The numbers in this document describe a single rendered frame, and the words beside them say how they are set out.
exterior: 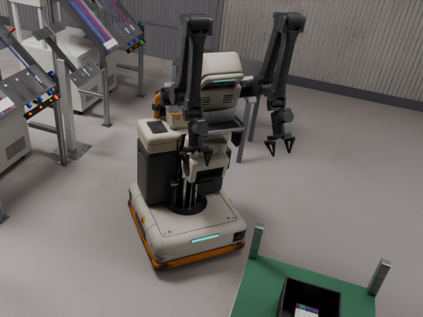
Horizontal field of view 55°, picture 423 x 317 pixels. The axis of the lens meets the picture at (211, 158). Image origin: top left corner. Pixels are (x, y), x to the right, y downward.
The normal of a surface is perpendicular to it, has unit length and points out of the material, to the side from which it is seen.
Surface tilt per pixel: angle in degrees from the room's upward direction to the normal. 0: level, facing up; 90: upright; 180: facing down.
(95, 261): 0
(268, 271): 0
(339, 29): 90
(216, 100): 98
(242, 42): 90
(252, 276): 0
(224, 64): 42
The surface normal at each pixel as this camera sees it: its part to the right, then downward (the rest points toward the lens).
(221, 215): 0.10, -0.82
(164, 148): 0.40, 0.55
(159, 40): -0.28, 0.51
